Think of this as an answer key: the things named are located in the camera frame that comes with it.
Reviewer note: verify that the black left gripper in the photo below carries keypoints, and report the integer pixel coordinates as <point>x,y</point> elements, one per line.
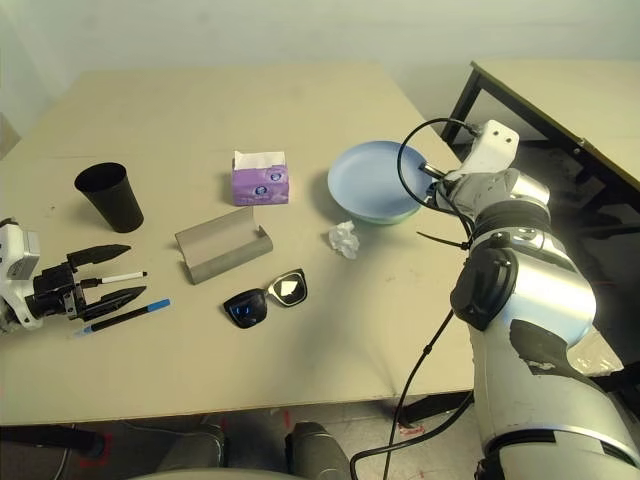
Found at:
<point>52,292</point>

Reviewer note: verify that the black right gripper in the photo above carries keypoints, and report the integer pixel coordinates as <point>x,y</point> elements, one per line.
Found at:
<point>434,172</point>

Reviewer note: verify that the white marker pen black cap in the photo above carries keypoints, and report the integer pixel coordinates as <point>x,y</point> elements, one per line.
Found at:
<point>125,276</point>

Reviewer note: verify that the black pen blue cap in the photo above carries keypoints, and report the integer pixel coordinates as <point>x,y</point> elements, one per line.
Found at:
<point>125,316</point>

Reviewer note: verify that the white tissue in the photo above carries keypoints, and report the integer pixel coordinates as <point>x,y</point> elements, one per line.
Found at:
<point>344,239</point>

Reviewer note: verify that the grey glasses case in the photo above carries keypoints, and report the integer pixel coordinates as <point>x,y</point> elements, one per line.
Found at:
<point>220,245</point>

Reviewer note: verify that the black sunglasses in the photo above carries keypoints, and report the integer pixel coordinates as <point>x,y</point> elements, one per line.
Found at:
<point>245,310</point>

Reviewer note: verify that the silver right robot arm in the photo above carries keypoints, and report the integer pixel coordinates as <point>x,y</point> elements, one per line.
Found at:
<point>525,300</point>

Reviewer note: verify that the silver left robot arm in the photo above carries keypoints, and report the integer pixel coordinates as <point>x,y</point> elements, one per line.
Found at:
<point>5,325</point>

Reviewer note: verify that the light blue plate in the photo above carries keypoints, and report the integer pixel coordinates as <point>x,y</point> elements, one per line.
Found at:
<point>370,180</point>

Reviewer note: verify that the black zip tie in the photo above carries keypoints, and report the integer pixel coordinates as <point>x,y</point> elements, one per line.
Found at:
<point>445,241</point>

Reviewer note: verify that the black plastic cup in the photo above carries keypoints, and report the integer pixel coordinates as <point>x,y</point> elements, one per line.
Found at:
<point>115,205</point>

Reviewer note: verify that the black table leg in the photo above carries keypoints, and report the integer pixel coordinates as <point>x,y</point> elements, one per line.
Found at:
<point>50,439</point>
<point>435,405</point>

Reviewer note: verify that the purple tissue pack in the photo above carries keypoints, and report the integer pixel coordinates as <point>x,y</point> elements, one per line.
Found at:
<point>260,187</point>

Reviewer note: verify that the grey robot left leg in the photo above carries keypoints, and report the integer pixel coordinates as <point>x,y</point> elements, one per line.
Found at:
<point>190,447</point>

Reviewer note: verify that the grey robot leg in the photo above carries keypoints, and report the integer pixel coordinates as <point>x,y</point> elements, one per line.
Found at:
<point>315,450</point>
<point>190,447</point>

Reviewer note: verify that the grey robot torso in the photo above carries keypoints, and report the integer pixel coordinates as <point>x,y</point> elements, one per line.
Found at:
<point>210,475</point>

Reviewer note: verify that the clear plastic film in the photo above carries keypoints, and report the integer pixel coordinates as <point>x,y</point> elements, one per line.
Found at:
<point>595,357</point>

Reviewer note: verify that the grey robot right leg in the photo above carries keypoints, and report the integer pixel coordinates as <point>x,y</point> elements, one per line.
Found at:
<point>315,450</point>

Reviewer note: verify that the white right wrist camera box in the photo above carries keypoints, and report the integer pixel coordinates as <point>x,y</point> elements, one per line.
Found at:
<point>492,145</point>

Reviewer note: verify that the beige side table black frame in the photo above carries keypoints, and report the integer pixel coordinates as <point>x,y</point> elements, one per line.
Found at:
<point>550,90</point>

